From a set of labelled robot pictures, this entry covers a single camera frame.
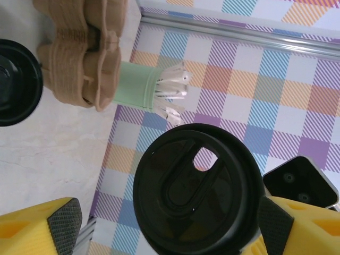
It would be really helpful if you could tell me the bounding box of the aluminium frame post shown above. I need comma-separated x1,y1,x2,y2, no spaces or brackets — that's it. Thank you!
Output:
138,6,340,55

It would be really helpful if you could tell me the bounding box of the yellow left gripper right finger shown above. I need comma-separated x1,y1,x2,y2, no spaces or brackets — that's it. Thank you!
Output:
245,196,340,255

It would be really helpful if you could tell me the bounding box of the stack of black lids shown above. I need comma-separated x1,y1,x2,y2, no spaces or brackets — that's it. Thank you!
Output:
0,39,44,127

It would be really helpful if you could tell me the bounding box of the stack of cardboard cup carriers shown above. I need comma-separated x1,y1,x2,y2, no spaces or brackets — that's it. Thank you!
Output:
33,0,127,112

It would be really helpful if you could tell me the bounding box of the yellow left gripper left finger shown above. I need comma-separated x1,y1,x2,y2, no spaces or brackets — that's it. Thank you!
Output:
0,197,82,255

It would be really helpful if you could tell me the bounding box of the black plastic cup lid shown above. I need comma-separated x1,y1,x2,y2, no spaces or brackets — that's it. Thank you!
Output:
132,123,266,255

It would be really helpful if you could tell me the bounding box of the mint green holder cup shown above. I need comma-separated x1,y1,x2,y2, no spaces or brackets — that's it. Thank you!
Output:
113,61,163,112

